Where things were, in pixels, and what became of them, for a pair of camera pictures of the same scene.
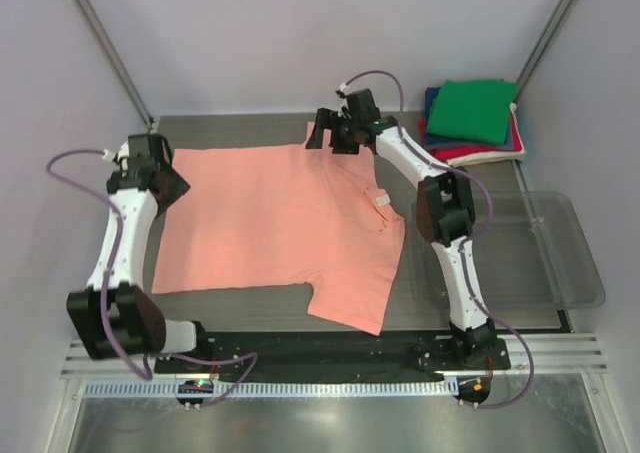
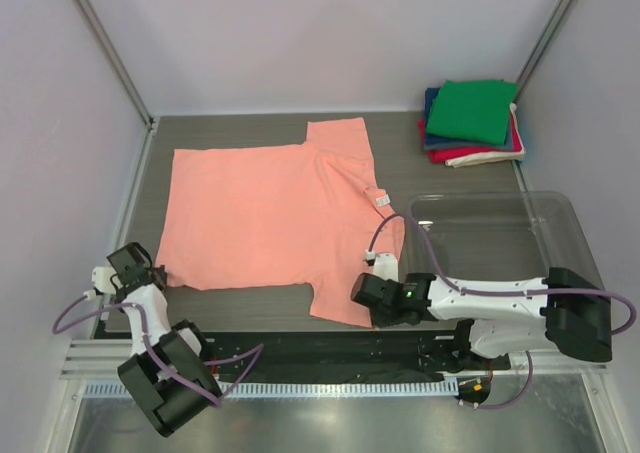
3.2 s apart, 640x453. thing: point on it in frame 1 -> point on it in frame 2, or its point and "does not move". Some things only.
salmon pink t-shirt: (280, 214) does not move
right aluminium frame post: (549, 33) does not move
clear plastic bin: (536, 253) does not move
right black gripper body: (348, 139) -> (383, 316)
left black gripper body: (176, 188) -> (159, 272)
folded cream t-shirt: (509, 155) does not move
